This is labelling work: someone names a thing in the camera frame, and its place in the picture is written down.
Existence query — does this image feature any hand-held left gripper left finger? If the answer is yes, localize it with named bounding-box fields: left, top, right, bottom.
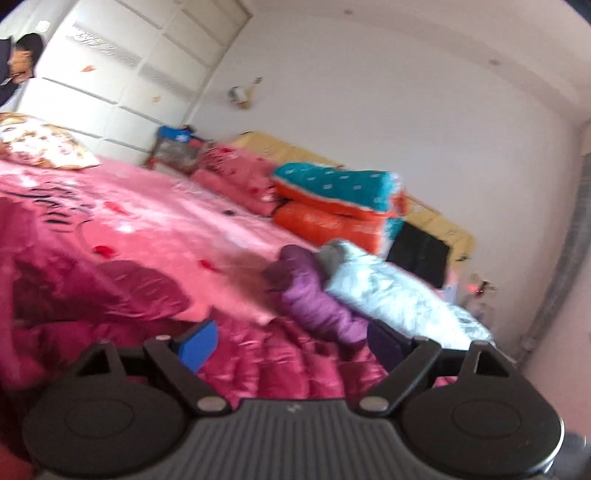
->
left=74, top=319, right=232, bottom=414

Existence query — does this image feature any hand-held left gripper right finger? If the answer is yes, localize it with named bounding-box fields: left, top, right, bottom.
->
left=359, top=320, right=520, bottom=414

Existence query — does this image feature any magenta satin down jacket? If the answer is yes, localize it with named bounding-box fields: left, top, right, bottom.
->
left=0, top=198, right=453, bottom=467

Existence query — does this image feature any light blue down jacket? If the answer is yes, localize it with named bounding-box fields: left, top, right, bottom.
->
left=316, top=240, right=495, bottom=352

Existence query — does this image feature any purple down jacket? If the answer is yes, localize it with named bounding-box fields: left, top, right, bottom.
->
left=263, top=244, right=370, bottom=349

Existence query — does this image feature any black folded cloth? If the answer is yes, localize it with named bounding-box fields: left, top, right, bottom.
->
left=385, top=222, right=451, bottom=289

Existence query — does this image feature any yellow headboard cover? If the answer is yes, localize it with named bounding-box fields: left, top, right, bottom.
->
left=231, top=130, right=475, bottom=273

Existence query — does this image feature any pink printed bed blanket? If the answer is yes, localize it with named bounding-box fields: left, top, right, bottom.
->
left=0, top=154, right=333, bottom=326

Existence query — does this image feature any teal and orange folded quilt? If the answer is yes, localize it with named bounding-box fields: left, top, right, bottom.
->
left=270, top=162, right=409, bottom=254

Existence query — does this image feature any pink folded quilt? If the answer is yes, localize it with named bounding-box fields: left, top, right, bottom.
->
left=191, top=143, right=282, bottom=217

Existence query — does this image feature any grey curtain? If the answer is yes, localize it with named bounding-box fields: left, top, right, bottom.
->
left=522, top=152, right=591, bottom=365

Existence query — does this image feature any cartoon printed pillow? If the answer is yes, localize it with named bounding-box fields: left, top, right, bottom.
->
left=0, top=112, right=101, bottom=171

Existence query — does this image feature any white wardrobe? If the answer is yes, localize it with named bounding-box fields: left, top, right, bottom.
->
left=21, top=0, right=254, bottom=169

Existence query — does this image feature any small wall ornament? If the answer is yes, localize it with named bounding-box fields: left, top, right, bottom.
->
left=226, top=76, right=264, bottom=109

